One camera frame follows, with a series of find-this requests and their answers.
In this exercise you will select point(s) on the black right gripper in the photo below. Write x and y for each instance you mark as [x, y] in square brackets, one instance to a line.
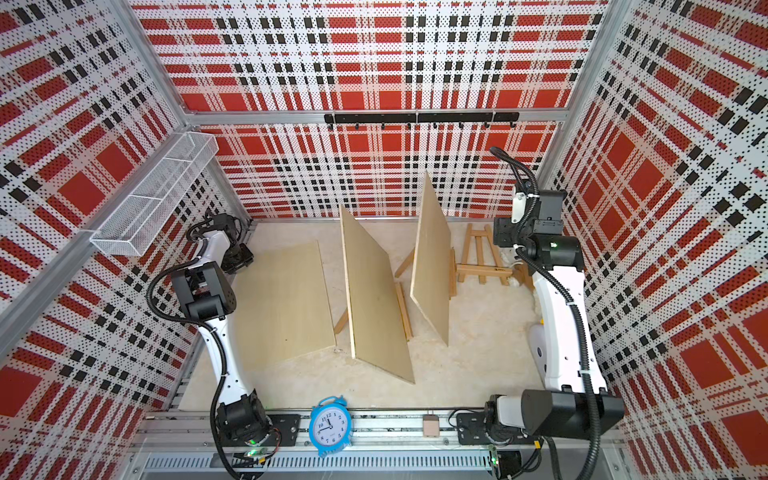
[501, 232]

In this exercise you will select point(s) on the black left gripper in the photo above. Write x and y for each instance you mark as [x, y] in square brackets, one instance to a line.
[232, 267]

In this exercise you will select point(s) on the plywood board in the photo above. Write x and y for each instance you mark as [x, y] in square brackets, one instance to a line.
[430, 282]
[283, 310]
[377, 334]

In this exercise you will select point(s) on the wooden easel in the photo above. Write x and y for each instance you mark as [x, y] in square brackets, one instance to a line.
[405, 319]
[480, 259]
[452, 271]

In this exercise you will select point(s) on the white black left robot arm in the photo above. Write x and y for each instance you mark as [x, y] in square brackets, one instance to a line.
[207, 301]

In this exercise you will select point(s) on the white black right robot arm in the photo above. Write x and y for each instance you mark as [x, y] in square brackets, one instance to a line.
[574, 401]

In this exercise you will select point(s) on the white teddy bear brown hoodie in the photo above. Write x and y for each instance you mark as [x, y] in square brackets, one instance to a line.
[522, 276]

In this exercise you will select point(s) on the blue alarm clock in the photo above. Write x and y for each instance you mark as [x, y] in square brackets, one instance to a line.
[330, 427]

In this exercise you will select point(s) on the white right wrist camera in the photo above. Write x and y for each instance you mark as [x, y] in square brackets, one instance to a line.
[521, 201]

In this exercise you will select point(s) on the white wire mesh basket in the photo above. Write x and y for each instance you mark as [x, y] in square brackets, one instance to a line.
[136, 222]

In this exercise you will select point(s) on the black hook rail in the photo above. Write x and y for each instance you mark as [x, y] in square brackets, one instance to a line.
[421, 117]

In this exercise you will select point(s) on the small beige box on rail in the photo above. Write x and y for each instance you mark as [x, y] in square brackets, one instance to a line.
[431, 426]

